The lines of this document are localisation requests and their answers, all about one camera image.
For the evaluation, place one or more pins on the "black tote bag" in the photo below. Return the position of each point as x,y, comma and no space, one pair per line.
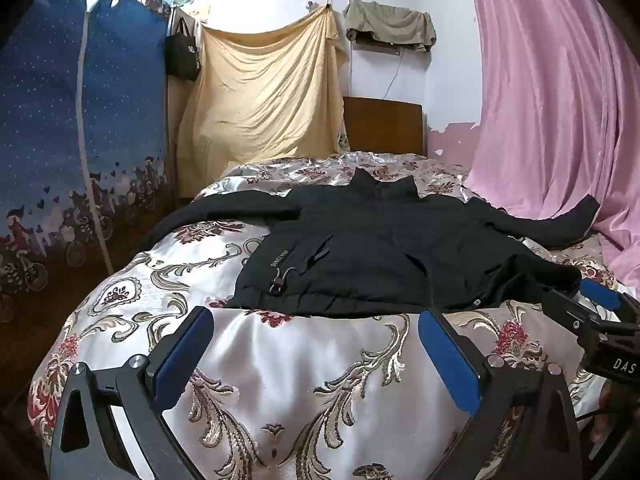
181,57

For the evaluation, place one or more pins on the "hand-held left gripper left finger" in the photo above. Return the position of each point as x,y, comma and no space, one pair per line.
182,360

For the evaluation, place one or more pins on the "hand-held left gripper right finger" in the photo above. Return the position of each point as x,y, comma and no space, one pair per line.
447,360

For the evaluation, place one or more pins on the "yellow hanging sheet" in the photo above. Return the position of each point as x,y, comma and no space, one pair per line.
260,95

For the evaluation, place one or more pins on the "olive green cloth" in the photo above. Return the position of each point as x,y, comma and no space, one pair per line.
390,22

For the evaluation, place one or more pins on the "floral satin bedspread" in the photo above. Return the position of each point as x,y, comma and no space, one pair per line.
280,360

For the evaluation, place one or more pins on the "brown wall-mounted box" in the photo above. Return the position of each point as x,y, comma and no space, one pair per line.
375,46

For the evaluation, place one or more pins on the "blue fabric wardrobe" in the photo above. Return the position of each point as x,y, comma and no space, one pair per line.
45,135

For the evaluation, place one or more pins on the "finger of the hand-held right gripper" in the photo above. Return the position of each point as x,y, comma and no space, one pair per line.
570,312
602,294

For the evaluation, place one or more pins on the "wooden headboard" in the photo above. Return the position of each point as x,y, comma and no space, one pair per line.
382,125

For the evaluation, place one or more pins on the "black jacket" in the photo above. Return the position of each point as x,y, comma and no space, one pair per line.
360,260

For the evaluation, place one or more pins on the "pink curtain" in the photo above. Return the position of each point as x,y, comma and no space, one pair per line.
550,110

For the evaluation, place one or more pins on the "person's right hand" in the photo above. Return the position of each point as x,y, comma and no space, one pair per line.
607,400

